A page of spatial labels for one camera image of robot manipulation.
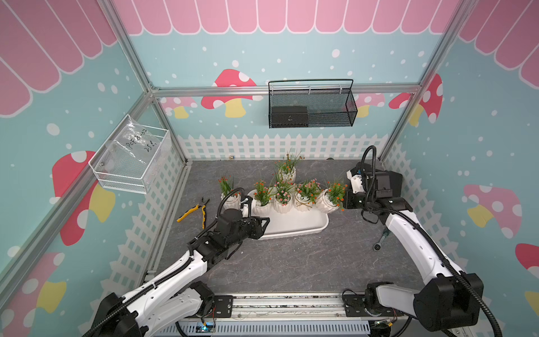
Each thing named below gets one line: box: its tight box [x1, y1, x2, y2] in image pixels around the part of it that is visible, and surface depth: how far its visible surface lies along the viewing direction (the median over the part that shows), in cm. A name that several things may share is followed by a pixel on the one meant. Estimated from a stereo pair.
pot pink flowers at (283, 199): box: [273, 180, 294, 214], surface depth 94 cm
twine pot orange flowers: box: [315, 181, 349, 214], surface depth 78 cm
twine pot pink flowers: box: [293, 178, 322, 213], surface depth 93 cm
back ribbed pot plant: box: [274, 147, 304, 184], surface depth 106 cm
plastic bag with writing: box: [104, 114, 161, 167], surface depth 74 cm
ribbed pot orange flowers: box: [252, 179, 273, 217], surface depth 96 cm
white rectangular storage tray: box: [241, 188, 330, 241], surface depth 96 cm
